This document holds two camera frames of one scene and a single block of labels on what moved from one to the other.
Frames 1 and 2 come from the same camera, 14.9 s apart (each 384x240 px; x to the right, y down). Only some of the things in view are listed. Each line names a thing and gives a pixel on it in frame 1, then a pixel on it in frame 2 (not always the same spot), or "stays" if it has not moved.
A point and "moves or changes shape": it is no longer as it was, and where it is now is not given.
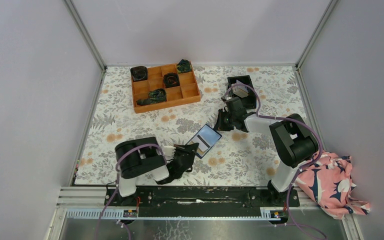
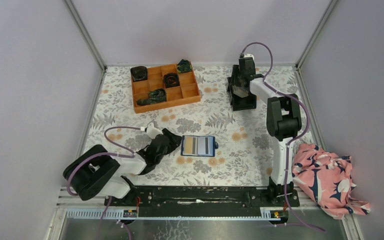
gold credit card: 198,151 moves or changes shape
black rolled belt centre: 171,80 stays
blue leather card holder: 206,138 to 215,146
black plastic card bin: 250,100 stays
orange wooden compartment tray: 188,91 stays
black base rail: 197,197 stays
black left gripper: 189,149 to 174,140
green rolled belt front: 155,96 stays
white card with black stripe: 203,145 moves or changes shape
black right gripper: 219,126 to 235,71
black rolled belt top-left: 139,73 stays
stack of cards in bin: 241,91 stays
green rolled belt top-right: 184,66 stays
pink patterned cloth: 328,180 stays
